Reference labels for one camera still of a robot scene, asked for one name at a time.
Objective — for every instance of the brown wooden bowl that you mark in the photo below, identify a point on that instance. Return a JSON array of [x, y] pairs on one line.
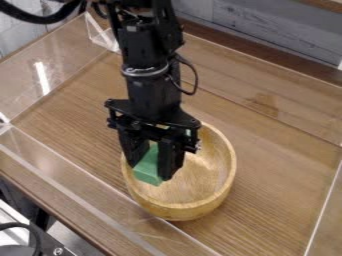
[[200, 184]]

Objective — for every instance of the clear acrylic corner bracket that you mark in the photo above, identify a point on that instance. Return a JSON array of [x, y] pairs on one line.
[[100, 36]]

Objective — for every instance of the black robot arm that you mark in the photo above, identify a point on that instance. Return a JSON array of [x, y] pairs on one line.
[[150, 37]]

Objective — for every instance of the black metal table frame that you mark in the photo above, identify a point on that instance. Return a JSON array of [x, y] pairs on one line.
[[31, 232]]

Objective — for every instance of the green rectangular block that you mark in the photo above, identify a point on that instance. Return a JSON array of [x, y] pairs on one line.
[[146, 169]]

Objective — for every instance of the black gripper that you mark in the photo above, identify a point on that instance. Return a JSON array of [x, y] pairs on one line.
[[144, 116]]

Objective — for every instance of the clear acrylic tray wall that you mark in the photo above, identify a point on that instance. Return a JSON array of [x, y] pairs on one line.
[[84, 203]]

